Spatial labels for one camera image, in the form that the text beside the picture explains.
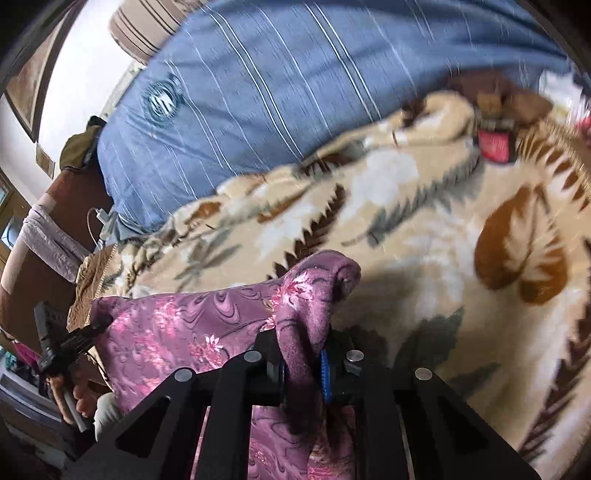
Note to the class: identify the brown wooden headboard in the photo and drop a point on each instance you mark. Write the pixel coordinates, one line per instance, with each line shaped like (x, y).
(26, 280)

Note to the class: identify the purple floral garment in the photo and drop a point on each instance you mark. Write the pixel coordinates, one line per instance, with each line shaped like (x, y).
(150, 337)

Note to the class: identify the striped beige pillow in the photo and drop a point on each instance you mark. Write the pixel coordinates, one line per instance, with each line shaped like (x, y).
(141, 27)

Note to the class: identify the framed wall picture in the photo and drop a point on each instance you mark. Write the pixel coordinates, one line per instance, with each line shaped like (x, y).
(26, 92)

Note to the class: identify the olive green cloth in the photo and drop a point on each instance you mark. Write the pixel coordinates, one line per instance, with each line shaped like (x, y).
(79, 148)

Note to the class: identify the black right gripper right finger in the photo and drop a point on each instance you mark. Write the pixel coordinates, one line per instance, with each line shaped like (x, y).
(341, 369)

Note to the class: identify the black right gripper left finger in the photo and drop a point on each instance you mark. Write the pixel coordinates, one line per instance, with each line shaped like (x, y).
(270, 376)

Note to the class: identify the beige leaf pattern blanket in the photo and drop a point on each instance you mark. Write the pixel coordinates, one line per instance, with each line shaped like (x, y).
(470, 220)

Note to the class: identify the grey cloth on headboard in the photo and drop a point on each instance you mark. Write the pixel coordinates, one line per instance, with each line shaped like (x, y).
(57, 249)

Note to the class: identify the blue striped bed sheet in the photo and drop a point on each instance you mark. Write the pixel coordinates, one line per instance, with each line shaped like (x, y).
(246, 86)

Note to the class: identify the left hand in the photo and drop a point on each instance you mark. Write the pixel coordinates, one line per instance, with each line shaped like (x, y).
(85, 398)

